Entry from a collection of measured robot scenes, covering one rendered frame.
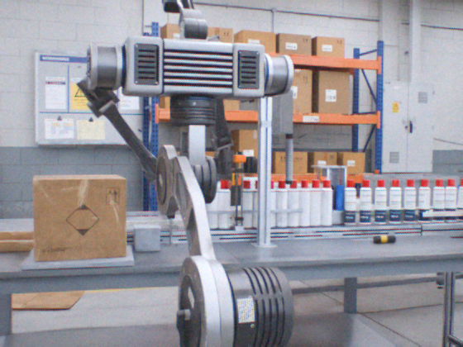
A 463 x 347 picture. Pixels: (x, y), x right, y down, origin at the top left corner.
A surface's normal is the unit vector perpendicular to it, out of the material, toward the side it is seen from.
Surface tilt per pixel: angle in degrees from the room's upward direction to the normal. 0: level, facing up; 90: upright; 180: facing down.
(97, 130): 89
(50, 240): 90
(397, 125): 90
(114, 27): 90
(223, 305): 67
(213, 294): 56
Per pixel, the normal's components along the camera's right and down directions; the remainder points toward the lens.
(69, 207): 0.34, 0.05
